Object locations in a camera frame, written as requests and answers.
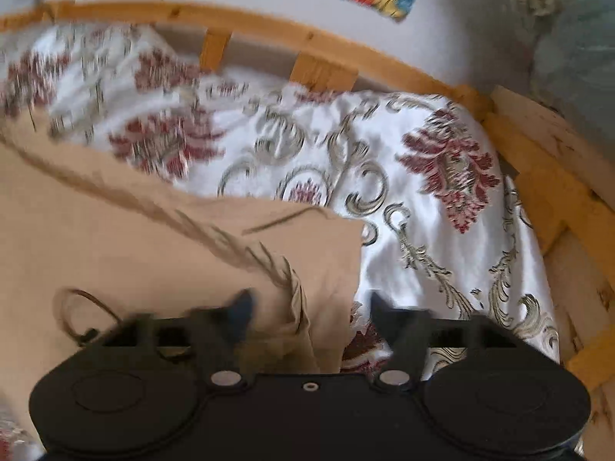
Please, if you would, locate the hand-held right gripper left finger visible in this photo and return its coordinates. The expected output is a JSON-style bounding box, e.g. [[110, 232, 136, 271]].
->
[[115, 288, 258, 391]]

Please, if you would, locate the wooden bed frame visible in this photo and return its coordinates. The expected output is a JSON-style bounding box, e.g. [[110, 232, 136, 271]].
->
[[0, 0, 615, 445]]

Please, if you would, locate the blue denim hanging garment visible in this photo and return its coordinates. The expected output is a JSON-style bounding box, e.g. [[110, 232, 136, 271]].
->
[[529, 0, 615, 157]]

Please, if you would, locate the tan hooded jacket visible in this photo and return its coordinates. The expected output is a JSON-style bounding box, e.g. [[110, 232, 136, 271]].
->
[[0, 118, 367, 445]]

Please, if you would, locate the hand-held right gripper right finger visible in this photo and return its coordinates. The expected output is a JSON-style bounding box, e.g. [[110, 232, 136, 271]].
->
[[367, 290, 522, 391]]

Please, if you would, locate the floral printed bed sheet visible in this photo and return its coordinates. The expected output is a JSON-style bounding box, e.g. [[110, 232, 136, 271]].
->
[[0, 23, 562, 461]]

